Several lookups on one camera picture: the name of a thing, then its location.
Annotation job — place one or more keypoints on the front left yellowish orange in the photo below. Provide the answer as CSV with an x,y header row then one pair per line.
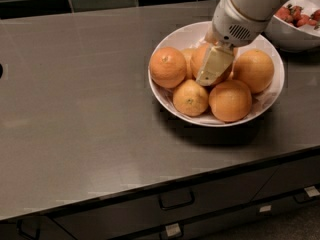
x,y
190,98

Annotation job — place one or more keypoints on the left drawer with handle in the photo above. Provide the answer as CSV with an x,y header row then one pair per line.
x,y
32,228

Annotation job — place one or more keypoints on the middle drawer with handle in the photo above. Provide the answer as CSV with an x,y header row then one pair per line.
x,y
138,216

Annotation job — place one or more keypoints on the white bowl with strawberries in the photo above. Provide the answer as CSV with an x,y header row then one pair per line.
x,y
292,39

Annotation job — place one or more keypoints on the drawer with handle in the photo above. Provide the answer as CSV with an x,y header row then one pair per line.
x,y
32,228
292,176
138,216

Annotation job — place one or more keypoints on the right drawer with handle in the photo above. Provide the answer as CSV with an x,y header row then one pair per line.
x,y
292,176

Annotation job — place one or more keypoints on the lower drawer with label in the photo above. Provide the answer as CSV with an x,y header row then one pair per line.
x,y
196,228

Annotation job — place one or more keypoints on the red strawberries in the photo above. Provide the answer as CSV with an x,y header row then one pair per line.
x,y
295,16

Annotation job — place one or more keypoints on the hidden middle orange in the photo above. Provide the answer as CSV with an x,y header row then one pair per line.
x,y
187,52

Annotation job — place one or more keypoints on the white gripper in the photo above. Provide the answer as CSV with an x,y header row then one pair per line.
x,y
231,23

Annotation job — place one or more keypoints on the white bowl with oranges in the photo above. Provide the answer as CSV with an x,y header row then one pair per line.
x,y
191,36

